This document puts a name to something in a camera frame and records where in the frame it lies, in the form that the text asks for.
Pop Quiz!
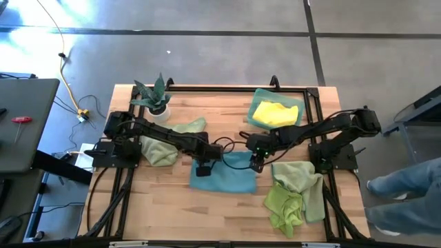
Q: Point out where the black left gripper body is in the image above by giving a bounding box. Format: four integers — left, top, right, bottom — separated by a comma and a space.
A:
191, 141, 224, 163

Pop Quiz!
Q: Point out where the black floor beam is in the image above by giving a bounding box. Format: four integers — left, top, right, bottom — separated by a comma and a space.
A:
32, 149, 94, 186

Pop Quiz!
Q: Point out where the blue-grey metal table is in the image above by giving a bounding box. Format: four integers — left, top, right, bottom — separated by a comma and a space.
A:
380, 85, 441, 166

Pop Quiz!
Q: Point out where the teal translucent plastic tray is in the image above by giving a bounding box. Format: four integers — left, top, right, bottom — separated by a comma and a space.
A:
246, 87, 306, 132

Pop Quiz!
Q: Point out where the red-handled tool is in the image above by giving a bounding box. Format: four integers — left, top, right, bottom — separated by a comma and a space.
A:
10, 116, 33, 144

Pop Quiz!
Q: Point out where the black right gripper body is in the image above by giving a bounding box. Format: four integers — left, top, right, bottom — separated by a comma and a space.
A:
246, 133, 276, 156

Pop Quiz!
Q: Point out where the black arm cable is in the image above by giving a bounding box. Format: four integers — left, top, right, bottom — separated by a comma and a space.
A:
213, 136, 237, 155
221, 130, 311, 171

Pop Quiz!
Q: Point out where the blue microfiber towel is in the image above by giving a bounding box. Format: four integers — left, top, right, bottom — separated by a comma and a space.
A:
189, 150, 258, 194

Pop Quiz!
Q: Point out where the grey desk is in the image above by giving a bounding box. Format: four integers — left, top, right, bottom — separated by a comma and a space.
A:
0, 77, 61, 174

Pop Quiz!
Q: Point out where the sage green microfiber towel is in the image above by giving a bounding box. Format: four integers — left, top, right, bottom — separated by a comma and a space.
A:
140, 116, 207, 168

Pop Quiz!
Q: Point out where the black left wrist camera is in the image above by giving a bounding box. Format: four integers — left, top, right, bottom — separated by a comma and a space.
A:
195, 165, 212, 178

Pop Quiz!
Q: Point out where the grey flat floor panel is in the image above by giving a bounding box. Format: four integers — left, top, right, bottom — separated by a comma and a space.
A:
38, 172, 89, 208

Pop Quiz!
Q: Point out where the person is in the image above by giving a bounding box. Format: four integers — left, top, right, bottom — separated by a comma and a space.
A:
364, 156, 441, 238

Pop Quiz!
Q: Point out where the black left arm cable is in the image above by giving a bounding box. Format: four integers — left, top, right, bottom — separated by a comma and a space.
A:
213, 136, 237, 155

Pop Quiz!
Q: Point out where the silver aluminium bar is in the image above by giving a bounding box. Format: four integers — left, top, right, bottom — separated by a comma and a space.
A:
302, 242, 342, 248
109, 240, 149, 248

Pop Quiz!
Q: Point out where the lime green microfiber towel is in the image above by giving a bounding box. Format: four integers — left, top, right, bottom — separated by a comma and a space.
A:
263, 181, 305, 239

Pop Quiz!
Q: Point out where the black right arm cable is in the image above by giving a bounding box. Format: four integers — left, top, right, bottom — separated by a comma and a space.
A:
221, 130, 311, 171

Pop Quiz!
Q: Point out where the mint green microfiber towel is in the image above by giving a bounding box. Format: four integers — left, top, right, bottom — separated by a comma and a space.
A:
271, 161, 327, 224

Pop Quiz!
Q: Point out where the snake plant in white pot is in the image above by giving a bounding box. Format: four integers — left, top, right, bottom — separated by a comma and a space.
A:
130, 72, 172, 123

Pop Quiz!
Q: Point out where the yellow microfiber towel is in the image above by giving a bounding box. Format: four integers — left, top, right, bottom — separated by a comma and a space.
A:
252, 100, 300, 129

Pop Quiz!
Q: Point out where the yellow floor cable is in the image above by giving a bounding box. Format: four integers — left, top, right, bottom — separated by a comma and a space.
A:
36, 0, 91, 122

